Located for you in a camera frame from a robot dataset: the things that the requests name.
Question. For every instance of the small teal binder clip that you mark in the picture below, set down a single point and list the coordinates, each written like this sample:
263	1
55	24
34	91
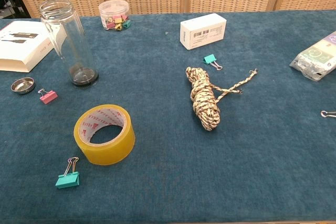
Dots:
209	59

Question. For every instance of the blue velvet tablecloth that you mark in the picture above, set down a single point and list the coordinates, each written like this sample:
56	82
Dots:
168	171

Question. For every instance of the white cardboard box with barcode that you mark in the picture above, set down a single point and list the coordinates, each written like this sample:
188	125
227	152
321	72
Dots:
202	31

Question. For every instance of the yellow packing tape roll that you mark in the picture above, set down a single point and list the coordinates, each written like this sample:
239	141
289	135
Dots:
110	153

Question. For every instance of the clear jar of binder clips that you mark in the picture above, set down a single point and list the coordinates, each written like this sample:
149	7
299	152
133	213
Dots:
114	15

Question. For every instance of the clear glass bottle black base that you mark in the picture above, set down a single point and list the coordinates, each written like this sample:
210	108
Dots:
76	51

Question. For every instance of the pink binder clip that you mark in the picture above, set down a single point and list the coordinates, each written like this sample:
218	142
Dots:
49	97

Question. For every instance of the large teal binder clip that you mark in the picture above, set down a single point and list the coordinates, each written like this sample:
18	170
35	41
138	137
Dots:
67	180

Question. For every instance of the white book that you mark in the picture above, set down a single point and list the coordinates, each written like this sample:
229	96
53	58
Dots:
21	51

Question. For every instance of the plastic pack of tissue packets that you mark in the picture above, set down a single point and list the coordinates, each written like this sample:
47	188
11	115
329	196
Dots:
317	58

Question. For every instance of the yellow binder clip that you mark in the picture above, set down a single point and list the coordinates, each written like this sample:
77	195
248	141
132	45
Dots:
331	114

